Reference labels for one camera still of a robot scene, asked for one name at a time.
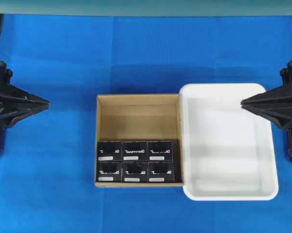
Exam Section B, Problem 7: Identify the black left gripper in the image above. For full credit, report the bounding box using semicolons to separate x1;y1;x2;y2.
0;61;50;128

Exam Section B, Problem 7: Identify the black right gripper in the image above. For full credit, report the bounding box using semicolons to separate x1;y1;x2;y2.
240;60;292;130

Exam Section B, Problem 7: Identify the black box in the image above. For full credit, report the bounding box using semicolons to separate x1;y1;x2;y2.
122;162;148;183
148;162;174;183
147;141;173;162
97;162;122;183
97;141;122;162
122;141;148;162

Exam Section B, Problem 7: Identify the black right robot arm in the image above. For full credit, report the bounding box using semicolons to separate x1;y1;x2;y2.
240;61;292;161

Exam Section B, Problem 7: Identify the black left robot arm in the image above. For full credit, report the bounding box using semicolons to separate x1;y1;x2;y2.
0;61;50;151

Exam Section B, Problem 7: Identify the open brown cardboard box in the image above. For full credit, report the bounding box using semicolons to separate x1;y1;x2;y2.
94;94;184;188

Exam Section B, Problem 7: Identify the white plastic tray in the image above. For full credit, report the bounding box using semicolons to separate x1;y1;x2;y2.
179;83;279;201

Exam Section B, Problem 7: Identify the blue table cloth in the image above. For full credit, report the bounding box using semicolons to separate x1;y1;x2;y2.
0;15;292;233

